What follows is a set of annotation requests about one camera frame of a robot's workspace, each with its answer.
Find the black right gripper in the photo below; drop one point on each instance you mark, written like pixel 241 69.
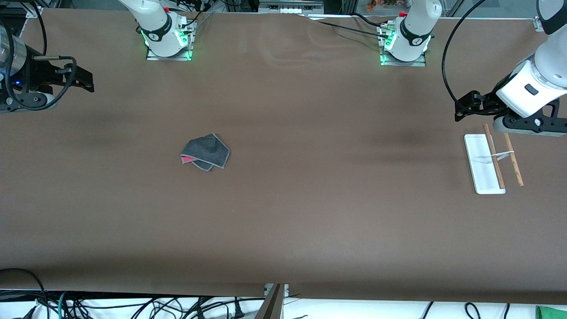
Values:
pixel 39 75

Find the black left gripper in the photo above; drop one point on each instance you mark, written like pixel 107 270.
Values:
pixel 486 103

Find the grey and pink towel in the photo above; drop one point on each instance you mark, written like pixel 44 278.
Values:
pixel 206 150

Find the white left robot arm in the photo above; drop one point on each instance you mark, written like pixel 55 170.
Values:
pixel 416 26

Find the white rack base tray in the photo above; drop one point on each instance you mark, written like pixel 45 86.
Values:
pixel 480 164

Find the white rack clip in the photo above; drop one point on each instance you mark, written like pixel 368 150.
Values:
pixel 502 155

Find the orange colourful items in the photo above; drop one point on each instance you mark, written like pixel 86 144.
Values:
pixel 372 5

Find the white flat bar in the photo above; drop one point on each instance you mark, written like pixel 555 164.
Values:
pixel 332 17

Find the grey power strip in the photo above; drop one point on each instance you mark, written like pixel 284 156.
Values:
pixel 290 6

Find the green cloth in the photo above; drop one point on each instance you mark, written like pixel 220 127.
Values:
pixel 551 312

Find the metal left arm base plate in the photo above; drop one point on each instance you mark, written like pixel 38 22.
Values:
pixel 418 63

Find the metal table corner bracket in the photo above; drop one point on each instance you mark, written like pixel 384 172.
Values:
pixel 34 12
pixel 540 24

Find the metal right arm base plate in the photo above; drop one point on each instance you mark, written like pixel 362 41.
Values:
pixel 186 55

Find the grey metal post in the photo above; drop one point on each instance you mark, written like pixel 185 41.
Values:
pixel 272 305

